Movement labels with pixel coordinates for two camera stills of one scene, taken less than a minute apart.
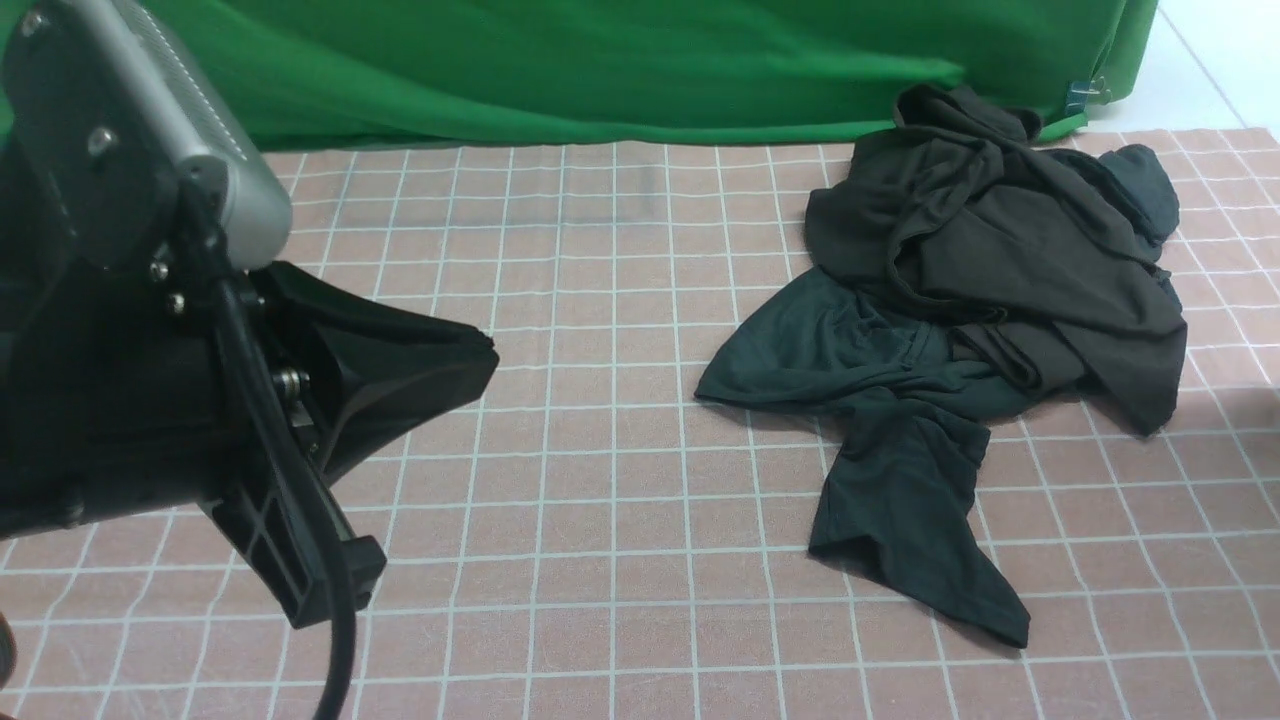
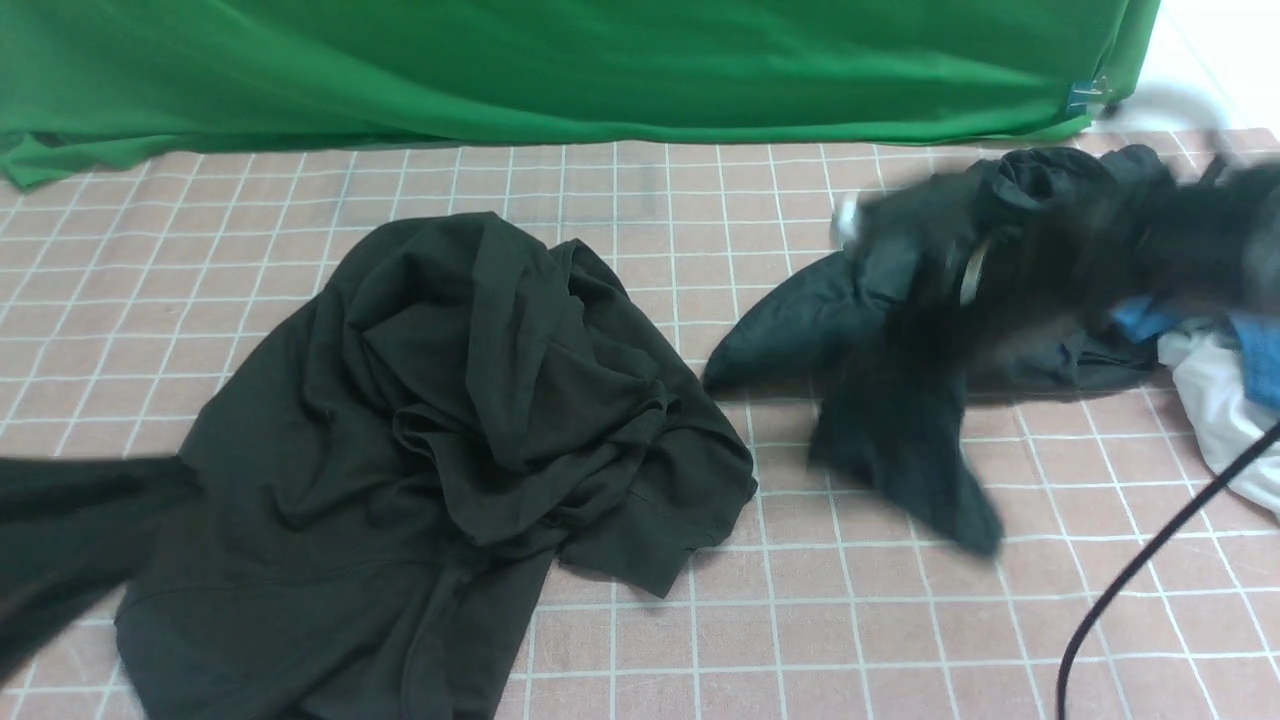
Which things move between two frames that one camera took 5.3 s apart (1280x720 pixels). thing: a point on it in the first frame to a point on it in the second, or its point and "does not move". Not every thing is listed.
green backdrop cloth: x=311 y=76 does not move
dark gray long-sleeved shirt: x=958 y=205 to x=386 y=463
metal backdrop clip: x=1079 y=91 does not move
